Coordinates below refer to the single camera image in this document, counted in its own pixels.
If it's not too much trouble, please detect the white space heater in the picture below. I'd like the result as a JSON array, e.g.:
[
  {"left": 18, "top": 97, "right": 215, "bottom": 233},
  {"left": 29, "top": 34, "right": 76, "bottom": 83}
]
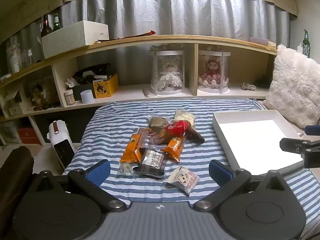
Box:
[{"left": 47, "top": 120, "right": 77, "bottom": 170}]

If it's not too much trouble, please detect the red box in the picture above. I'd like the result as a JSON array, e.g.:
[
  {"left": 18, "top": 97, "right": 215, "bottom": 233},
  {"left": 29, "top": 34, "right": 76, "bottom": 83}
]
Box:
[{"left": 17, "top": 127, "right": 42, "bottom": 145}]

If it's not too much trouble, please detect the silver and black snack packet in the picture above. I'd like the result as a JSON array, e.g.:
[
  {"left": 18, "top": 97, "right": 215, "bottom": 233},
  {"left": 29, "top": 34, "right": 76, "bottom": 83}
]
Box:
[{"left": 132, "top": 148, "right": 168, "bottom": 180}]

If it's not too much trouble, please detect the cream yellow snack packet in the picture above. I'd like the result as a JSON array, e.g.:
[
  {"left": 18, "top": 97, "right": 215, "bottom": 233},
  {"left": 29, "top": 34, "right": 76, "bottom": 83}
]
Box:
[{"left": 173, "top": 109, "right": 196, "bottom": 126}]

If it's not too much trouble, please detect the pale book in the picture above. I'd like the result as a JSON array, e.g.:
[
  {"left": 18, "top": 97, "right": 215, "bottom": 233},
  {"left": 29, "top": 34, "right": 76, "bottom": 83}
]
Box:
[{"left": 249, "top": 36, "right": 277, "bottom": 47}]

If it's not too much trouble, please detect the clear glass bottle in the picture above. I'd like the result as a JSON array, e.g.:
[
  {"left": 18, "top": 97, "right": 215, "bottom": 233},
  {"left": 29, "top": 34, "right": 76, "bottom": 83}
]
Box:
[{"left": 6, "top": 42, "right": 22, "bottom": 74}]

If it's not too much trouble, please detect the short orange snack packet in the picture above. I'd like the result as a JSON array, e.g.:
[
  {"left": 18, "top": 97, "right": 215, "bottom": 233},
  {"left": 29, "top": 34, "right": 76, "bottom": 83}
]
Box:
[{"left": 160, "top": 136, "right": 187, "bottom": 162}]

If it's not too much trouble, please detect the wooden shelf unit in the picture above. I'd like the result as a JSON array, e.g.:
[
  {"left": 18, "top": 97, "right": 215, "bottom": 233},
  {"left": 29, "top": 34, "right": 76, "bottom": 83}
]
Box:
[{"left": 0, "top": 34, "right": 278, "bottom": 145}]

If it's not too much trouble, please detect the white bear print snack packet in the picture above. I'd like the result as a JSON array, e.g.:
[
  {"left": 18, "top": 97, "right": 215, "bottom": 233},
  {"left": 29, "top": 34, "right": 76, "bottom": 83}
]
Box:
[{"left": 166, "top": 166, "right": 200, "bottom": 196}]

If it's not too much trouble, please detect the small jar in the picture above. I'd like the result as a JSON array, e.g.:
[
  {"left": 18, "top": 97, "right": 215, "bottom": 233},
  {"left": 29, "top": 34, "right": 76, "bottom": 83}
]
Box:
[{"left": 64, "top": 89, "right": 75, "bottom": 105}]

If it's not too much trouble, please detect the grey curtain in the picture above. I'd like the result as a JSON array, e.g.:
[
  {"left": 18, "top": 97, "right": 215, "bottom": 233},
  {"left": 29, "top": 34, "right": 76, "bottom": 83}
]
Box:
[{"left": 60, "top": 0, "right": 290, "bottom": 43}]

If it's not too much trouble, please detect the clear packet with brown cake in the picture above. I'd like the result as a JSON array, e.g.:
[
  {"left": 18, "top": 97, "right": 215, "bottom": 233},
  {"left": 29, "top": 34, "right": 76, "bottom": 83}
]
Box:
[{"left": 148, "top": 116, "right": 167, "bottom": 131}]

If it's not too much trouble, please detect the red snack packet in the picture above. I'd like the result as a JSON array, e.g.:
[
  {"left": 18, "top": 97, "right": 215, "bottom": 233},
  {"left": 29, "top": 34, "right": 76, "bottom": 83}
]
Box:
[{"left": 164, "top": 120, "right": 191, "bottom": 137}]

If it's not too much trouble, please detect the white shallow box tray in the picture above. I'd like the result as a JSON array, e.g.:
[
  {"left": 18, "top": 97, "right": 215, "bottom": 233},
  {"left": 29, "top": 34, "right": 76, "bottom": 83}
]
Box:
[{"left": 212, "top": 109, "right": 312, "bottom": 178}]

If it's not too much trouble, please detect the white cup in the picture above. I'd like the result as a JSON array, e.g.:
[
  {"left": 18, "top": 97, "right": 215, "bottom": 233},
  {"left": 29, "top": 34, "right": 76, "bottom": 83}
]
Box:
[{"left": 80, "top": 89, "right": 93, "bottom": 104}]

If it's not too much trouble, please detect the clear case with white doll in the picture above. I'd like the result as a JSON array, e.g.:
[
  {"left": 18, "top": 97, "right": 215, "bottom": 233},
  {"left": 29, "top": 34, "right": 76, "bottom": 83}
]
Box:
[{"left": 150, "top": 49, "right": 185, "bottom": 97}]

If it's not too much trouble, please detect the twine bundle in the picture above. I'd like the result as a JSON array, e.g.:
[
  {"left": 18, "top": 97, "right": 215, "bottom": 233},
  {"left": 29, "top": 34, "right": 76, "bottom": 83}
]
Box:
[{"left": 241, "top": 82, "right": 257, "bottom": 92}]

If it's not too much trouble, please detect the clear case with pink doll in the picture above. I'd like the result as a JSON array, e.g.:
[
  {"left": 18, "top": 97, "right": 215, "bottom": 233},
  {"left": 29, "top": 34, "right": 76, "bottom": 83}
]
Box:
[{"left": 197, "top": 50, "right": 231, "bottom": 95}]

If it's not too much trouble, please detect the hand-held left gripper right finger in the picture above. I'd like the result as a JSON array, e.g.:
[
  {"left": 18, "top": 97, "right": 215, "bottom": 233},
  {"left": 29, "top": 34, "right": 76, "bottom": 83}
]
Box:
[{"left": 194, "top": 159, "right": 292, "bottom": 212}]

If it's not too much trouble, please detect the brown snack packet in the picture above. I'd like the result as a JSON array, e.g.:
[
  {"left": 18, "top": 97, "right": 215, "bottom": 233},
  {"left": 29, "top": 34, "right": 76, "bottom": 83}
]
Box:
[{"left": 184, "top": 126, "right": 205, "bottom": 145}]

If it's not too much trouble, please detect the brown glass bottle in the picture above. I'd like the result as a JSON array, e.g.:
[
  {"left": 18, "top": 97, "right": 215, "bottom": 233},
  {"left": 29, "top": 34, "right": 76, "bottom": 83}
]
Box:
[{"left": 41, "top": 14, "right": 52, "bottom": 38}]

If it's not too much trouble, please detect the yellow cardboard box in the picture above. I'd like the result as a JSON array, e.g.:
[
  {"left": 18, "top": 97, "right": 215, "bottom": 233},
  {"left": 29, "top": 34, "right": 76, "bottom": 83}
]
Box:
[{"left": 92, "top": 74, "right": 120, "bottom": 99}]

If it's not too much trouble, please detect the blue white striped blanket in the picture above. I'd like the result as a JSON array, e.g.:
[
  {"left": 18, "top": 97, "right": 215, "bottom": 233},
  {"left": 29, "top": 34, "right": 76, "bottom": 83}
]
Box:
[{"left": 64, "top": 99, "right": 320, "bottom": 240}]

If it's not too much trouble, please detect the white cardboard box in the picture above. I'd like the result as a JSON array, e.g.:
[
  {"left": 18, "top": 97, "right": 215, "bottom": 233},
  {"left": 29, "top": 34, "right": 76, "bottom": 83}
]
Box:
[{"left": 41, "top": 20, "right": 110, "bottom": 60}]

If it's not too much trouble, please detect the white fluffy pillow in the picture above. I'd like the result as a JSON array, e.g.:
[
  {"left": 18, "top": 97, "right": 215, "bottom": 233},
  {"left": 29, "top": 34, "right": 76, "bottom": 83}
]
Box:
[{"left": 264, "top": 44, "right": 320, "bottom": 129}]

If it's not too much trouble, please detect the black storage box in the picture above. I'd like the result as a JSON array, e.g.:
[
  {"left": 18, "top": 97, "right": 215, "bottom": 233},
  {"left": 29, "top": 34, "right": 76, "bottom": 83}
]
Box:
[{"left": 72, "top": 84, "right": 94, "bottom": 102}]

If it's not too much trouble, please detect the small green glass bottle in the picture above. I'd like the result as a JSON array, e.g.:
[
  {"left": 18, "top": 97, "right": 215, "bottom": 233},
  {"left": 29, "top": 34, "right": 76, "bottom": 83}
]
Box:
[{"left": 52, "top": 14, "right": 63, "bottom": 32}]

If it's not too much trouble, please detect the white crumpled tissue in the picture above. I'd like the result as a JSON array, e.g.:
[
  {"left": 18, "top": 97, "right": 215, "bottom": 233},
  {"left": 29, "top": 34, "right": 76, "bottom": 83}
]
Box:
[{"left": 65, "top": 77, "right": 80, "bottom": 88}]

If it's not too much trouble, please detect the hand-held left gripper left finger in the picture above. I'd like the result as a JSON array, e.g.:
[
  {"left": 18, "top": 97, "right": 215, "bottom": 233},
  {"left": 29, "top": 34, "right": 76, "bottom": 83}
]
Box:
[{"left": 32, "top": 159, "right": 127, "bottom": 212}]

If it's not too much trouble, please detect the clear packet with dark pieces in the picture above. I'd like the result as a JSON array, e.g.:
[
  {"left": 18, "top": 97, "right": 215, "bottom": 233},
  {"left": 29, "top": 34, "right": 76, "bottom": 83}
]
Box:
[{"left": 149, "top": 129, "right": 173, "bottom": 145}]

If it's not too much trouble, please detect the long orange snack packet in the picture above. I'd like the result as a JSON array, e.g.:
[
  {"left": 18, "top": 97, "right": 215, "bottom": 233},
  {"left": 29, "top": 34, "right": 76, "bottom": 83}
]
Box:
[{"left": 120, "top": 127, "right": 152, "bottom": 163}]

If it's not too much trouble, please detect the small beige box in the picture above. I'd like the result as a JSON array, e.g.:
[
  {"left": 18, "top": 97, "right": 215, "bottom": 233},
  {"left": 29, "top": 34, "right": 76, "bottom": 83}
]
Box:
[{"left": 7, "top": 97, "right": 24, "bottom": 117}]

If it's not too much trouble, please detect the framed picture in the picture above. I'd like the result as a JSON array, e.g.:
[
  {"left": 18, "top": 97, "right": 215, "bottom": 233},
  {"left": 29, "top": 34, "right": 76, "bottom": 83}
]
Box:
[{"left": 24, "top": 75, "right": 60, "bottom": 110}]

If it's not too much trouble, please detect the green bottle with string lights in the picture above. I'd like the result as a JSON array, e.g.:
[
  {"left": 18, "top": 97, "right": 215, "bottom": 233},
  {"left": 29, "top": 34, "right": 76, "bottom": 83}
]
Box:
[{"left": 302, "top": 29, "right": 311, "bottom": 58}]

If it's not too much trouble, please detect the red flat paper item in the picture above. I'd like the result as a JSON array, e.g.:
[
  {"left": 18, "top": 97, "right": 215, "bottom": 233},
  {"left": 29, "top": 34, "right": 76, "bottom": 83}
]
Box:
[{"left": 135, "top": 30, "right": 157, "bottom": 38}]

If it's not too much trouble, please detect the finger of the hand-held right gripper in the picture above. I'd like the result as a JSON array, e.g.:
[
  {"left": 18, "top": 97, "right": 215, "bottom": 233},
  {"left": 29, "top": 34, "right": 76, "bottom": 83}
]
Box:
[
  {"left": 279, "top": 137, "right": 320, "bottom": 168},
  {"left": 304, "top": 125, "right": 320, "bottom": 137}
]

